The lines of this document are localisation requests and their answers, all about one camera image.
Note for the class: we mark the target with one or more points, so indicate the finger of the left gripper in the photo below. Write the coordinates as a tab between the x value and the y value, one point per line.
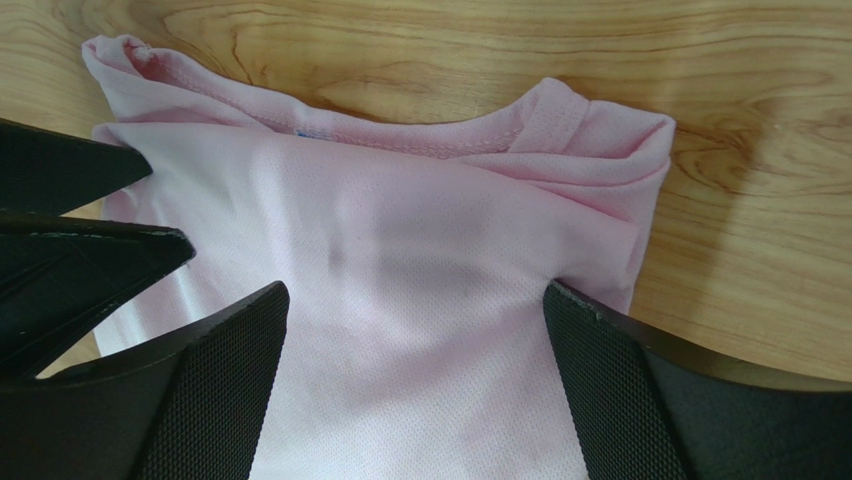
61	277
49	173

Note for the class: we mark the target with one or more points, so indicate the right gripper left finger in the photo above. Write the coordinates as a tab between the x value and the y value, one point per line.
189	404

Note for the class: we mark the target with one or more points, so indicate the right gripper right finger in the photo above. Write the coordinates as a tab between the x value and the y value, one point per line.
647	404

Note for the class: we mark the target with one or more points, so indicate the pink t shirt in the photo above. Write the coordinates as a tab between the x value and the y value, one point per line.
416	258

